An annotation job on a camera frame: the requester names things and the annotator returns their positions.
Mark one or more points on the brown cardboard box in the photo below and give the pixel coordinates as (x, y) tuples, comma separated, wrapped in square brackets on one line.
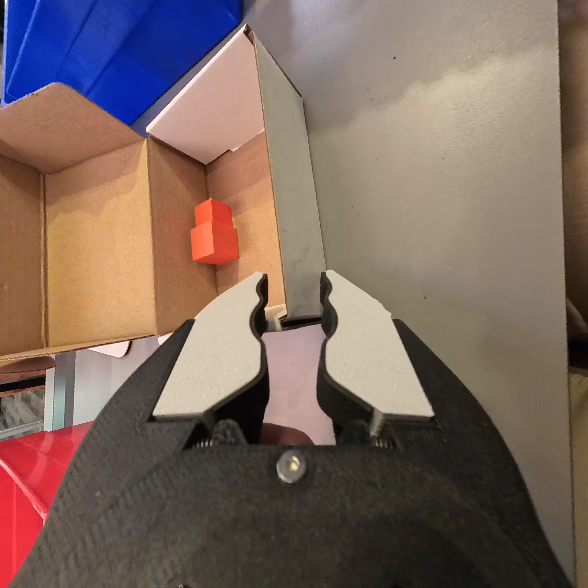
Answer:
[(101, 239)]

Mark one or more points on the white table leg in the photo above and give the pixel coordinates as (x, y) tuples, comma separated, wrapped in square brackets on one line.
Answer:
[(59, 395)]

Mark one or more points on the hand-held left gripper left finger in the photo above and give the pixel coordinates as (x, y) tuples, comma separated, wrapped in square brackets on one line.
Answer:
[(216, 358)]

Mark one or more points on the red plastic container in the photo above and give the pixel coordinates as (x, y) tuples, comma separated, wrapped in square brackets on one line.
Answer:
[(32, 477)]

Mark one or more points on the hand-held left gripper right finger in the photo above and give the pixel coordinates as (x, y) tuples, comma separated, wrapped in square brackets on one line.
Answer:
[(374, 363)]

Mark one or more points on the blue plastic bin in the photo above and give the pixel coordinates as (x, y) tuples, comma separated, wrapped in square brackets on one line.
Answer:
[(101, 50)]

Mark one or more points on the red cube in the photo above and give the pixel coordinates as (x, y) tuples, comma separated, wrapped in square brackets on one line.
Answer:
[(213, 243), (212, 212)]

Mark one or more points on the brown round stool seat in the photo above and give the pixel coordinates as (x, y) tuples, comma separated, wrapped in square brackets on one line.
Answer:
[(23, 370)]

